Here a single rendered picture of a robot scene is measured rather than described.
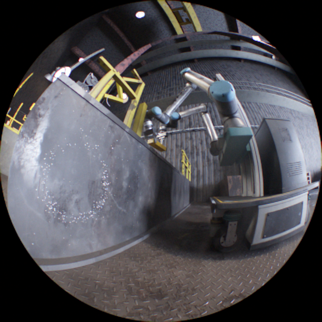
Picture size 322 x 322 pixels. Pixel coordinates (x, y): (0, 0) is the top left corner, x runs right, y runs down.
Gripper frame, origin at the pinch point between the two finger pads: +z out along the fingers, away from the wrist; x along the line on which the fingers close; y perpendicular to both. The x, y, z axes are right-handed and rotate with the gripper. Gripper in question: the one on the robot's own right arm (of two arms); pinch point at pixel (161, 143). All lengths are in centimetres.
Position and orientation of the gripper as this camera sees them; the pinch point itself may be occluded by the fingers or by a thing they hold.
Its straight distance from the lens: 114.6
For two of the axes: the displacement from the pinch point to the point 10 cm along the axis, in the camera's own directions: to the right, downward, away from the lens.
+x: 8.1, -1.1, -5.7
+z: -0.8, 9.5, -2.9
